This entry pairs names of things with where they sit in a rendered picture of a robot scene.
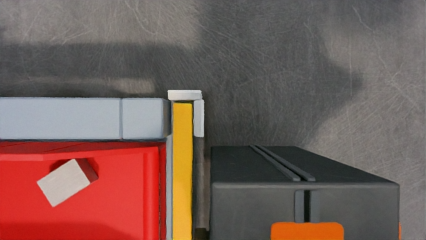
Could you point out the red bin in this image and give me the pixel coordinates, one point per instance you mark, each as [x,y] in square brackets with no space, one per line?
[127,202]

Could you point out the yellow bar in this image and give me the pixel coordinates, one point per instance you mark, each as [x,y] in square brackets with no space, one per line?
[182,171]

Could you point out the grey rectangular block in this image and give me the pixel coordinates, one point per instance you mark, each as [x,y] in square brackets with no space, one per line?
[67,180]

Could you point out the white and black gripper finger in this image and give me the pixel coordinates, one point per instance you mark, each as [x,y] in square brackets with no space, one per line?
[201,234]

